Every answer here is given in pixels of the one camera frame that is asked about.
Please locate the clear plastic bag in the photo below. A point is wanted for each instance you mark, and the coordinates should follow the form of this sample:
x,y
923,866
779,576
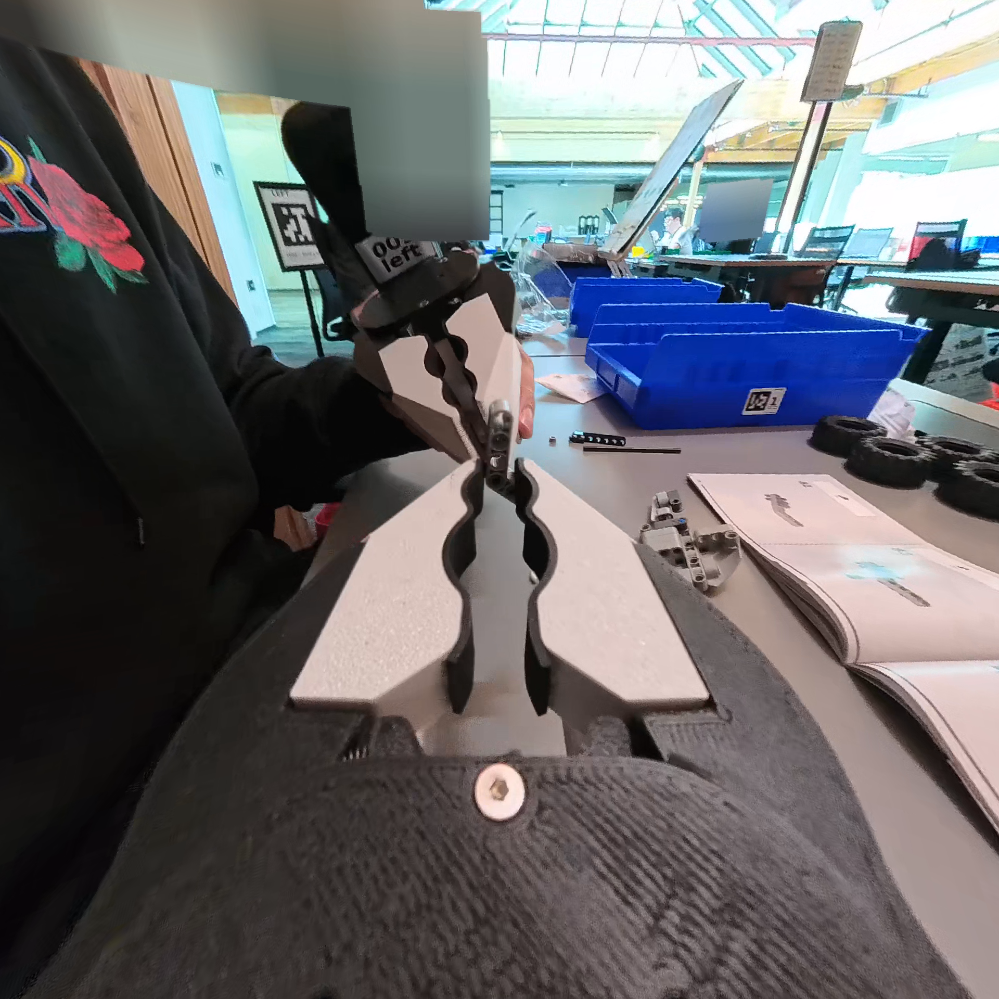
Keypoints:
x,y
546,281

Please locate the blue tagged storage bin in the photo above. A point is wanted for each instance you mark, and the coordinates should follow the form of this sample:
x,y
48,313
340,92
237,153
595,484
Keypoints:
x,y
702,382

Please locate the black toy beam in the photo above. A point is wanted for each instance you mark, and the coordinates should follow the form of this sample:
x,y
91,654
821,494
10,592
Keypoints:
x,y
597,438

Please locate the person's black printed sweatshirt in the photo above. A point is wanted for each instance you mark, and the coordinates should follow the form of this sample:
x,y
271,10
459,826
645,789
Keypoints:
x,y
117,468

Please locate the grey toy brick panel assembly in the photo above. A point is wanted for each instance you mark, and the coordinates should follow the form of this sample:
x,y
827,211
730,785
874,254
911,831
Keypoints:
x,y
694,546

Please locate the grey panel on wooden post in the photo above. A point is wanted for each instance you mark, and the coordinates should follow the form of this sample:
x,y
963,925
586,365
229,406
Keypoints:
x,y
831,62

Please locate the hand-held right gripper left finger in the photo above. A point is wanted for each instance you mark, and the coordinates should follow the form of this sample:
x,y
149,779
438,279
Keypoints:
x,y
390,624

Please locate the black office chair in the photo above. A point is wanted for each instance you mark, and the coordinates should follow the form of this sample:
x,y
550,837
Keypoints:
x,y
936,238
826,240

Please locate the grey angled toy brick beam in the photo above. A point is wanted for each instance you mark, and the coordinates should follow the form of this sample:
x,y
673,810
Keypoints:
x,y
499,445

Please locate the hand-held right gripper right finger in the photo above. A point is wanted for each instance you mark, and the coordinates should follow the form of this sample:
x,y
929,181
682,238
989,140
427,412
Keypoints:
x,y
616,624

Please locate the black toy axle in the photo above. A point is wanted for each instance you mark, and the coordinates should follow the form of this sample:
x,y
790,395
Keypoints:
x,y
632,450

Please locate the grey board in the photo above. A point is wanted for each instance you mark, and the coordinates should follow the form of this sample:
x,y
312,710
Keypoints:
x,y
671,172

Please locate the person's left forearm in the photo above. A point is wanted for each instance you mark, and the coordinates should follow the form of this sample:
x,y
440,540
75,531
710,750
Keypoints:
x,y
328,421

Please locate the open instruction booklet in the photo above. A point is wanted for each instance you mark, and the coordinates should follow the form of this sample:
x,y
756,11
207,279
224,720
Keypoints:
x,y
858,562

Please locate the black sign stand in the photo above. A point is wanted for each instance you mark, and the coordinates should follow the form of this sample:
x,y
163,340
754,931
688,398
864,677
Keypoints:
x,y
314,312

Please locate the person's left hand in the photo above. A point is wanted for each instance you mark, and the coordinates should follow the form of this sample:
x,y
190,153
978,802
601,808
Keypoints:
x,y
526,398

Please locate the marker sign board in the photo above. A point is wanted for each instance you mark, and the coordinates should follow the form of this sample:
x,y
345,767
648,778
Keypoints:
x,y
290,226

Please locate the grey desk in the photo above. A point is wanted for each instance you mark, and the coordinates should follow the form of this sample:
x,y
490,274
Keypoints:
x,y
780,663

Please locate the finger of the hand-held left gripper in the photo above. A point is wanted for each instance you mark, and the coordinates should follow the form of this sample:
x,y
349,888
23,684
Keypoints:
x,y
414,390
496,343

